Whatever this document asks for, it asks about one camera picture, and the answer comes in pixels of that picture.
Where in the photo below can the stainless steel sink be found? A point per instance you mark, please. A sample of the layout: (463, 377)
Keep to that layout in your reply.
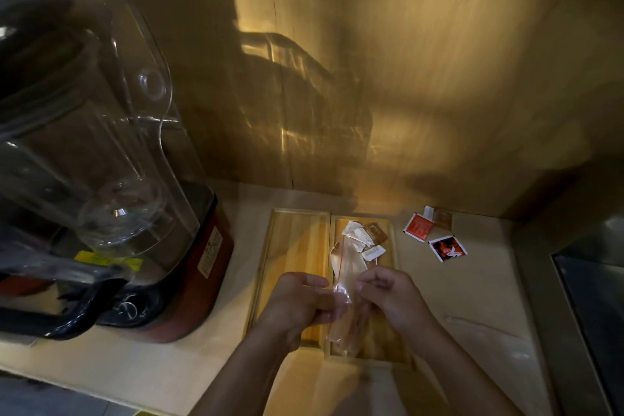
(573, 318)

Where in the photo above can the clear plastic zip bag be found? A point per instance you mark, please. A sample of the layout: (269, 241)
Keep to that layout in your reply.
(347, 284)

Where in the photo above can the person's right forearm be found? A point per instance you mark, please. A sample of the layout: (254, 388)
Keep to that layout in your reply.
(460, 372)

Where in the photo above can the wooden compartment tray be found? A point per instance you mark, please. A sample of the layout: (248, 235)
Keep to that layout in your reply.
(324, 279)

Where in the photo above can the red black white sachet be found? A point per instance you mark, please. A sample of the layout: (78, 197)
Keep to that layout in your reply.
(447, 248)

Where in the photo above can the person's right hand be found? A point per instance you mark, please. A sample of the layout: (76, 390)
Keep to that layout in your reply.
(397, 296)

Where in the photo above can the white sachet packet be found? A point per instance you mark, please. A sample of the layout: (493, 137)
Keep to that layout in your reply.
(359, 234)
(373, 253)
(428, 212)

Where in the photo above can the red base blender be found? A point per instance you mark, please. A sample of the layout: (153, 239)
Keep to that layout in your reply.
(146, 279)

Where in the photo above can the person's left forearm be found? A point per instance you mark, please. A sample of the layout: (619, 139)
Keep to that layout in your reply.
(239, 376)

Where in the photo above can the brown sachet packet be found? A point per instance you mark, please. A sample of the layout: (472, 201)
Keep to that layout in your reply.
(443, 219)
(376, 233)

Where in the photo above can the person's right fingers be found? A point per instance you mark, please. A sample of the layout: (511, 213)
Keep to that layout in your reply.
(371, 284)

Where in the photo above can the person's left hand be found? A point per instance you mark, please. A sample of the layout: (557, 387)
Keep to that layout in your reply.
(292, 301)

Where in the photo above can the person's left thumb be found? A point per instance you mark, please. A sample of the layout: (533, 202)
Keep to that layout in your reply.
(312, 280)

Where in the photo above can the red sachet packet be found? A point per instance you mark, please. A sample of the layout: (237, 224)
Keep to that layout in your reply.
(419, 227)

